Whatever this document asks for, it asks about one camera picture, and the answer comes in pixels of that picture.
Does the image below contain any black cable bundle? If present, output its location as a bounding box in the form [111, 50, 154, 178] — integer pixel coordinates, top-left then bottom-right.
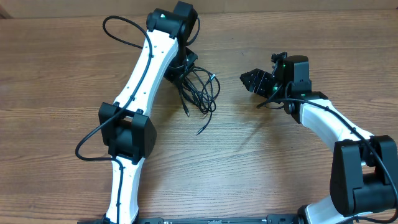
[175, 65, 221, 136]

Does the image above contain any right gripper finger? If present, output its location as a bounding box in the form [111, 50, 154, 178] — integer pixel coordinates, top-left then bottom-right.
[239, 68, 274, 90]
[248, 83, 278, 97]

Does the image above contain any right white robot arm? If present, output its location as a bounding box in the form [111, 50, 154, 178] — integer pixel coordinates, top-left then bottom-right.
[240, 52, 397, 223]

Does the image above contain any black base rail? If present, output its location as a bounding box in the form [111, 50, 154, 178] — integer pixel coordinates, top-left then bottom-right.
[77, 213, 299, 224]

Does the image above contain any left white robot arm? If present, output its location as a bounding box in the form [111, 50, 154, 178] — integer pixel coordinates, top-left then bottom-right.
[98, 1, 199, 223]

